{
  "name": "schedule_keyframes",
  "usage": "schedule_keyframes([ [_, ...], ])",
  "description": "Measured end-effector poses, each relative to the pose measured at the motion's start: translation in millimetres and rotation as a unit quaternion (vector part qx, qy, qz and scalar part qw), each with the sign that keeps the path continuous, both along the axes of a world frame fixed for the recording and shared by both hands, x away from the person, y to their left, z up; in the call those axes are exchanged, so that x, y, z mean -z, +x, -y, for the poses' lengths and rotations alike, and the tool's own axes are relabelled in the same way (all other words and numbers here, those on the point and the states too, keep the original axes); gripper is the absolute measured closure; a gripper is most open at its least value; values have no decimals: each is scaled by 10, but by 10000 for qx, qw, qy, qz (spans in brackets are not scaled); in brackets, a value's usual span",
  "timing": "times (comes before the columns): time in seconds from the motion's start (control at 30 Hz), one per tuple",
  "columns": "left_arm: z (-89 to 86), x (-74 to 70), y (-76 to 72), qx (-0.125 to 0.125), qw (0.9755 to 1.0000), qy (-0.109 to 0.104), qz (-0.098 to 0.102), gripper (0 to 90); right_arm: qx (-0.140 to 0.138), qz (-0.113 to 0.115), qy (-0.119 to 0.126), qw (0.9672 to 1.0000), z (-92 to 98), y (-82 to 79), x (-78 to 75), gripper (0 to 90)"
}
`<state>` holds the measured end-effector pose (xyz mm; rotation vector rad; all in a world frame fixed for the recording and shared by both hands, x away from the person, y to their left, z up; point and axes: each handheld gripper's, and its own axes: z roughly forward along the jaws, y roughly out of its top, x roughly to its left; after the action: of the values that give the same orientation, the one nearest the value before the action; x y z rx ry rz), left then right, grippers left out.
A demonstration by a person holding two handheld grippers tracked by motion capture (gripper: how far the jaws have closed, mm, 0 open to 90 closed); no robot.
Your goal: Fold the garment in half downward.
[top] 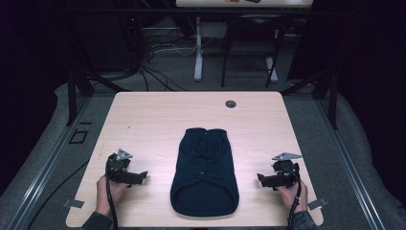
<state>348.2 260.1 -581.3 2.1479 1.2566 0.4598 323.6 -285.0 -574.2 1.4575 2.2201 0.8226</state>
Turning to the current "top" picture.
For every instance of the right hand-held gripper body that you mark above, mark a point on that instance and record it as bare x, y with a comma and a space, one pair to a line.
285, 171

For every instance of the person's right hand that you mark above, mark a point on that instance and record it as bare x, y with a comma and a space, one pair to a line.
289, 196

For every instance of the grey tape strip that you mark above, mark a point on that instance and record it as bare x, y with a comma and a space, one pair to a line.
74, 203
317, 203

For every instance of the aluminium floor rail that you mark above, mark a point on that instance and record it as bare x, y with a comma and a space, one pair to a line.
348, 159
48, 166

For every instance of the person's left hand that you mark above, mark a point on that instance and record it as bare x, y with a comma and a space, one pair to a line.
104, 195

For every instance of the black metal frame stand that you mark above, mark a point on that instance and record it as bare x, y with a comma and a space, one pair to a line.
75, 96
332, 96

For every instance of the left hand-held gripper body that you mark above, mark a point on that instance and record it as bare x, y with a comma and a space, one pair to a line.
117, 164

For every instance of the black chair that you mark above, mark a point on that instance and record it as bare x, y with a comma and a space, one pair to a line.
255, 28

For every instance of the white desk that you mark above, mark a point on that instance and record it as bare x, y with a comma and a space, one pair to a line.
198, 57

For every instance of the dark cabinet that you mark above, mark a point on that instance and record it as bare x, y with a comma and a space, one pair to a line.
105, 41

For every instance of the dark navy hooded garment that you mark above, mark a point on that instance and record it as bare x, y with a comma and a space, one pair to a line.
204, 179

